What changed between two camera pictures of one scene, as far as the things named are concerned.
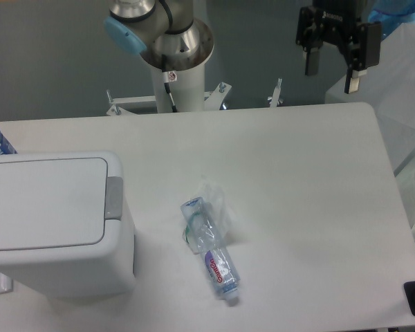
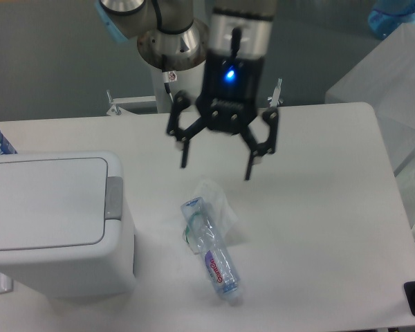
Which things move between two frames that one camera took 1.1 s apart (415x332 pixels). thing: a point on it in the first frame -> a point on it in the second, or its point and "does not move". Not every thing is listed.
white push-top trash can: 57,222 does not move
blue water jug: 392,14 does not move
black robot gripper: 337,21 -> 227,104
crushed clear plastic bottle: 203,236 does not move
